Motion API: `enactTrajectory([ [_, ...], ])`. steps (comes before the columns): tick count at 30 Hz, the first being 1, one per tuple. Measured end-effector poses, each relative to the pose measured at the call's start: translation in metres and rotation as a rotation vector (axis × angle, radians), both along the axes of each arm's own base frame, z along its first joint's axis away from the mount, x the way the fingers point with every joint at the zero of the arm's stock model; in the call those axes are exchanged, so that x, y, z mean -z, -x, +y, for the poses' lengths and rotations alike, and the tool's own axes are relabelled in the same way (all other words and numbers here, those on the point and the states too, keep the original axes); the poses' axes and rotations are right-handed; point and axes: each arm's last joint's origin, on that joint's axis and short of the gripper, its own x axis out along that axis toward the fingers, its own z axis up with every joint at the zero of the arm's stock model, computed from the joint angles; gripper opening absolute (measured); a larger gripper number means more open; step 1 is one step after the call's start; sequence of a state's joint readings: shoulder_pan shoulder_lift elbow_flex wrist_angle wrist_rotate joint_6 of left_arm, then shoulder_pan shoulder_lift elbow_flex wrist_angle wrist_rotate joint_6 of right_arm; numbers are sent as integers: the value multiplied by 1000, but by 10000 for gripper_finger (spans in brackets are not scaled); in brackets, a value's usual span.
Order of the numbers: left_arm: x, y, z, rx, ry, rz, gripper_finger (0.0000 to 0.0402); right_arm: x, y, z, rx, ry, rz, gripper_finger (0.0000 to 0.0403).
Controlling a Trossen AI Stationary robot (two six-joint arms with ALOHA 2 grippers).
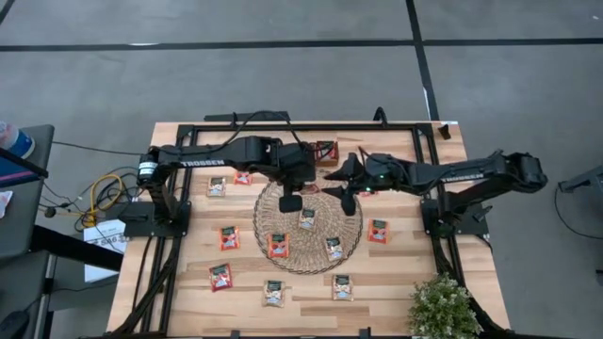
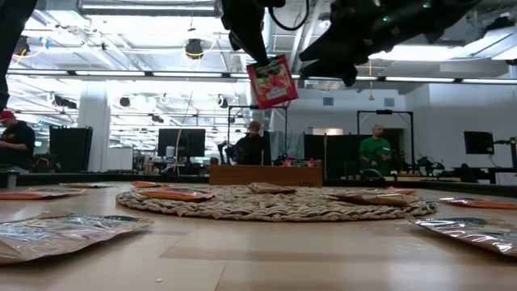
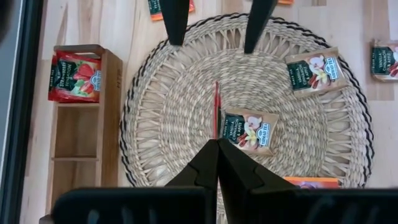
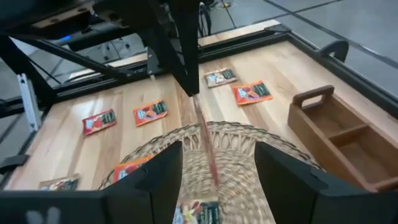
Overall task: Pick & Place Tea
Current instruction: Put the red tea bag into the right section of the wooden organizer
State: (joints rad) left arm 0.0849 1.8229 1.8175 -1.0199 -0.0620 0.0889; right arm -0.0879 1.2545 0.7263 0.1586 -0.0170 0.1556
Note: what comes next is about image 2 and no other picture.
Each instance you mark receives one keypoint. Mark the black background robot arm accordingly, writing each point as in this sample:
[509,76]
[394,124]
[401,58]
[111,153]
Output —
[430,166]
[227,153]

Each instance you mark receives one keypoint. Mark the red tea packet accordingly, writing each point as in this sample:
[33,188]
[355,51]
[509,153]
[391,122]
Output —
[272,85]
[299,163]

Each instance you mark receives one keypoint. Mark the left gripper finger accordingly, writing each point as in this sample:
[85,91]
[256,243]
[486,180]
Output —
[252,48]

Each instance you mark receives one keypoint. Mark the person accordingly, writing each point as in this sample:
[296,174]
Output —
[375,151]
[252,149]
[18,141]

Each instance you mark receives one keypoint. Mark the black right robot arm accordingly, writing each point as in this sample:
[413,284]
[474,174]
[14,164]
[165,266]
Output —
[436,16]

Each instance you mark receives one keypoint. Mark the black partition wall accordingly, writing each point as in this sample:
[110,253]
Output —
[335,157]

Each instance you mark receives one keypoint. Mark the wooden compartment box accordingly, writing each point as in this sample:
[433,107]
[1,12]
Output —
[262,176]

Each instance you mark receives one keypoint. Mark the black desk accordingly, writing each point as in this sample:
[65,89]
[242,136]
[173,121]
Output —
[493,171]

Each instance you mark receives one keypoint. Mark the black computer monitor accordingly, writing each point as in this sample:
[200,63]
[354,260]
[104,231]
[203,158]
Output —
[182,143]

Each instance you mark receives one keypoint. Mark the white bottle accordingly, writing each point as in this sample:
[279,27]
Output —
[170,154]

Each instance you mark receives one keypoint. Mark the orange tea packet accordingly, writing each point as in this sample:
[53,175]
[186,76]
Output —
[173,195]
[400,191]
[145,184]
[36,195]
[484,204]

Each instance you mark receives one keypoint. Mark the round woven placemat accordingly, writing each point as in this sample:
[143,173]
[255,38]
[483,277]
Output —
[274,206]

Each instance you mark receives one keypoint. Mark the small black monitor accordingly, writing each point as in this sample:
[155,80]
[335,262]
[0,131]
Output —
[478,142]

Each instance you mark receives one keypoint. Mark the beige tea packet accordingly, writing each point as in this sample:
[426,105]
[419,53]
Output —
[60,238]
[375,199]
[268,188]
[87,185]
[476,234]

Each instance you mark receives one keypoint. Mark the white pillar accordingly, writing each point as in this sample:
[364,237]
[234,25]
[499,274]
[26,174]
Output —
[95,129]

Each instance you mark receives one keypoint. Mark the wall air vent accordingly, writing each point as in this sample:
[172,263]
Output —
[389,102]
[328,101]

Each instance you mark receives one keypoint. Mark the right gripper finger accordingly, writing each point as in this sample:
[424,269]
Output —
[343,70]
[335,52]

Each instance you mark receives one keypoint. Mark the overhead light bar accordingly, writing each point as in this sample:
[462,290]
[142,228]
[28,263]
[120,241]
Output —
[121,74]

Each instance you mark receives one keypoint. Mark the black cabinet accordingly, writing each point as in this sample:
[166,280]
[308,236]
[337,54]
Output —
[70,149]

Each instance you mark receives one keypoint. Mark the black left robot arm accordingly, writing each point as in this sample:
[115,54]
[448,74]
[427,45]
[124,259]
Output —
[14,40]

